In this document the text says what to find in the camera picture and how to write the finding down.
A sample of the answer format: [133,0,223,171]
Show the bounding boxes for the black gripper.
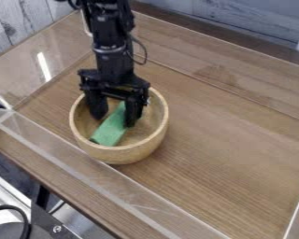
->
[77,51,151,128]

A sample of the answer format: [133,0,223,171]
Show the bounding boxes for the green rectangular block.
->
[89,102,126,147]

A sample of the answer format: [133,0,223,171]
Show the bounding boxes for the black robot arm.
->
[77,0,151,127]

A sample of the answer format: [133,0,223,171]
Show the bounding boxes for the brown wooden bowl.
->
[68,88,169,164]

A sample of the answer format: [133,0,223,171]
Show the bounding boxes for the black table leg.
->
[36,186,50,210]

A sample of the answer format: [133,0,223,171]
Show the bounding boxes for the grey metal clamp plate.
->
[27,204,82,239]

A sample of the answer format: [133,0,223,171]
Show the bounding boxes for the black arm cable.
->
[129,35,149,66]

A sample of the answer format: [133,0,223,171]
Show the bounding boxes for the clear acrylic tray wall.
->
[0,91,229,239]

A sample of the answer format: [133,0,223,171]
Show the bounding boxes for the black cable loop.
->
[0,204,31,239]

